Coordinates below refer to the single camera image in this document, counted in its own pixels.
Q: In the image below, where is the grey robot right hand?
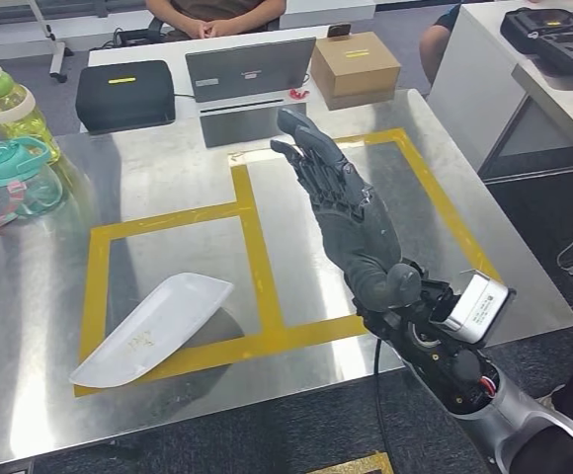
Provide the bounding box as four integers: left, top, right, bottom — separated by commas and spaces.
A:
270, 108, 423, 314

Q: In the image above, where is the white plastic car part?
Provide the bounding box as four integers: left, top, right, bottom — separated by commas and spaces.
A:
69, 273, 236, 390

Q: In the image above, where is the yellow workbench tape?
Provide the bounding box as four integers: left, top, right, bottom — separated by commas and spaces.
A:
74, 127, 502, 398

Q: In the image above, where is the steel workbench table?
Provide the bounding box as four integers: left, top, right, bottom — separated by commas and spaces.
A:
0, 88, 573, 472
479, 0, 573, 185

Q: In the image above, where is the cardboard box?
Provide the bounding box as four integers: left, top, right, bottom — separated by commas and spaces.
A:
310, 31, 402, 112

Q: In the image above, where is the seated person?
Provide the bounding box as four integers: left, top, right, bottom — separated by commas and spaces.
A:
419, 5, 463, 86
145, 0, 287, 40

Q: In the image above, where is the white desk side panel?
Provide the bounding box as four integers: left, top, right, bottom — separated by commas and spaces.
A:
427, 6, 529, 173

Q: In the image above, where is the grey laptop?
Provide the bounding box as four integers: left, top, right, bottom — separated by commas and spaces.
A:
185, 37, 317, 104

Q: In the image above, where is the yellow floor tape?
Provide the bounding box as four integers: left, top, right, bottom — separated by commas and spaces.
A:
306, 451, 395, 474

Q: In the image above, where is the black equipment case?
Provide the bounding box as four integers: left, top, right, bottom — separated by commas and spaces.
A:
500, 6, 573, 74

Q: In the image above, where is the black carrying case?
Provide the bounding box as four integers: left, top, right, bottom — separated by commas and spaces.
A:
75, 59, 177, 135

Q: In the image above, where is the white desk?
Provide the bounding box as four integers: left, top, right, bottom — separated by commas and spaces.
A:
80, 26, 332, 132

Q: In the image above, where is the white stand leg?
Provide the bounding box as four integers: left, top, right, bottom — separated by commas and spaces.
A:
29, 0, 75, 83

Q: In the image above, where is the teal water bottle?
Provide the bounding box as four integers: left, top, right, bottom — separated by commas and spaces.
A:
0, 135, 64, 237

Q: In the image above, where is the yellow-green water bottle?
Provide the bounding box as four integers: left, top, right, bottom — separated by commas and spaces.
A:
0, 50, 62, 165

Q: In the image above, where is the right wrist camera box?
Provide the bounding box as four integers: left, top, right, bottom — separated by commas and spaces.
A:
429, 269, 515, 347

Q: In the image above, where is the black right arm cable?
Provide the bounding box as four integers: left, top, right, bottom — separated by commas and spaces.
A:
373, 339, 396, 474

